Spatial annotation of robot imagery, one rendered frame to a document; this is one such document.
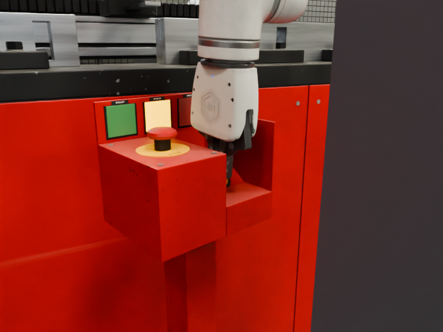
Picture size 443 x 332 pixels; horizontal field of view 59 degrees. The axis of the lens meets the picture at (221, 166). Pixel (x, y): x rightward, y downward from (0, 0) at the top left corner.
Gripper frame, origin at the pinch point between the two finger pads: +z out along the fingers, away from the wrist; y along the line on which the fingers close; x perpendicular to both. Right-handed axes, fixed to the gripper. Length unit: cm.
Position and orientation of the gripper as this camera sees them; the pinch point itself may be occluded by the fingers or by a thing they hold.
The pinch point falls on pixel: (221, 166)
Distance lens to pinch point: 59.8
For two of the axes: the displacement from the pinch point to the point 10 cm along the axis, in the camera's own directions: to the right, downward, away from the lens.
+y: 6.5, 3.0, -6.9
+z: -0.6, 9.3, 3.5
